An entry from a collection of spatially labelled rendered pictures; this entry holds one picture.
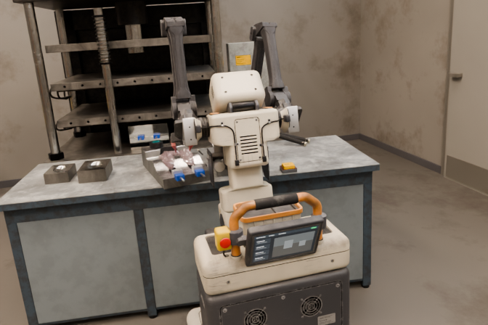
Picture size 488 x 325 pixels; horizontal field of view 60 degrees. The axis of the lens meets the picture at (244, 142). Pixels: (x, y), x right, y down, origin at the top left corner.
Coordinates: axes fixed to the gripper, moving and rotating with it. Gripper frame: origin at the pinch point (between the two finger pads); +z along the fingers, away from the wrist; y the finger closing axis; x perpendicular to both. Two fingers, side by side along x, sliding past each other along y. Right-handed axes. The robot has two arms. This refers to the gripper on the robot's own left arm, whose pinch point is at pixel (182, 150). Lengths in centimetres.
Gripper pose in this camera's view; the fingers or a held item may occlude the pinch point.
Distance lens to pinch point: 213.0
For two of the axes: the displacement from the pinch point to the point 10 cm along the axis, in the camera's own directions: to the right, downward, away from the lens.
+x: 2.7, 6.2, -7.4
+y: -9.6, 1.2, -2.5
